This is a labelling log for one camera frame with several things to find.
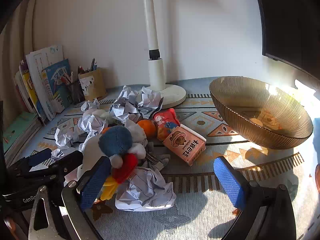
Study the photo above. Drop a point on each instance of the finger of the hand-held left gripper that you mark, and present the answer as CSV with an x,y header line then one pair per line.
x,y
37,157
70,162

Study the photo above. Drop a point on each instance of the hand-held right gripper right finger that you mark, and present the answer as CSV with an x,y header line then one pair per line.
x,y
228,182

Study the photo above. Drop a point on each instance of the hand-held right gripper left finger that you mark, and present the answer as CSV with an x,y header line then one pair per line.
x,y
93,182

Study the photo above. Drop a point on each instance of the blue red yellow plush toy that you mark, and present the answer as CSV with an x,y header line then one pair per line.
x,y
115,140

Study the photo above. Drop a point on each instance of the orange fruit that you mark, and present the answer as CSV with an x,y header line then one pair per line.
x,y
147,127
106,130

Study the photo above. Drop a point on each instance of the pile of paper balls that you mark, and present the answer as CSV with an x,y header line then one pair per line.
x,y
145,192

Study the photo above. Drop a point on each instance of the amber ribbed glass bowl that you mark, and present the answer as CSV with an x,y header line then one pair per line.
x,y
250,132

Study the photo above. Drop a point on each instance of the pink carton box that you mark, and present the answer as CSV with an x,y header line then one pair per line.
x,y
182,145

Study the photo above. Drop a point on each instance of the grey-white sheet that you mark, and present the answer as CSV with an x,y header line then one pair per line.
x,y
125,110

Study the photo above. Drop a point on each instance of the red snack packet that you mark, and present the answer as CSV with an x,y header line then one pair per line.
x,y
166,122

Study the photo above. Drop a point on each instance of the stack of flat green books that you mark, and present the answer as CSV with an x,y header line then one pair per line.
x,y
20,130

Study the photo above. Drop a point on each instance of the patterned woven table mat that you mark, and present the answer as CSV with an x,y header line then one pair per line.
x,y
200,205

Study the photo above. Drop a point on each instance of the black mesh pen holder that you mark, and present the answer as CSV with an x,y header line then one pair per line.
x,y
75,92

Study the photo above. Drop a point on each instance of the row of upright books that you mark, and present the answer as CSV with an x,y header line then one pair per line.
x,y
42,80

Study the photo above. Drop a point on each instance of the brown paper pen holder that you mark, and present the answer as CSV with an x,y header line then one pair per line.
x,y
92,86

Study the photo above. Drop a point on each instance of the bundle of coloured pencils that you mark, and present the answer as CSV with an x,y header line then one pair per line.
x,y
67,78

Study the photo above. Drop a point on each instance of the brown round object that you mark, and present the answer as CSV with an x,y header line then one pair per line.
x,y
318,177

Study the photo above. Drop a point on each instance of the bundle of pens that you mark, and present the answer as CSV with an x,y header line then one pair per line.
x,y
93,65

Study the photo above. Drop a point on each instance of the blue fabric item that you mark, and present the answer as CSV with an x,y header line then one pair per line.
x,y
317,130

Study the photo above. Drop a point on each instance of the beige curtain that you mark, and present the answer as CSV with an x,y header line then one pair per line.
x,y
17,42

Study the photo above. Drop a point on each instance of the white paper sheet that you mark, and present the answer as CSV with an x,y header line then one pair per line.
x,y
305,86

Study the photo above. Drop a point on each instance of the white lamp stand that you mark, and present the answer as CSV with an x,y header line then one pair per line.
x,y
155,72

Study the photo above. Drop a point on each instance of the dark monitor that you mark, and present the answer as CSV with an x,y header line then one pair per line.
x,y
287,17

